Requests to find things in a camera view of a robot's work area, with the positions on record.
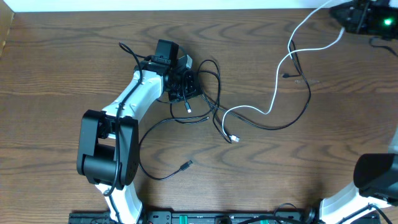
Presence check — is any white usb cable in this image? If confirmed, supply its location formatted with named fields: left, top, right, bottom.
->
left=221, top=0, right=346, bottom=143

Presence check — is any black usb cable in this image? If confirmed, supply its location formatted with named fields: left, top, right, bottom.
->
left=138, top=68, right=218, bottom=182

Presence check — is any thin black cable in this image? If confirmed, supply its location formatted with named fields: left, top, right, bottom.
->
left=169, top=40, right=312, bottom=144

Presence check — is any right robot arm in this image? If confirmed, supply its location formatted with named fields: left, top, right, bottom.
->
left=308, top=0, right=397, bottom=223

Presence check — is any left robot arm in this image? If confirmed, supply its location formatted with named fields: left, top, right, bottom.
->
left=76, top=39, right=199, bottom=223

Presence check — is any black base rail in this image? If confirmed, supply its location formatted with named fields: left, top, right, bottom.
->
left=67, top=211, right=381, bottom=224

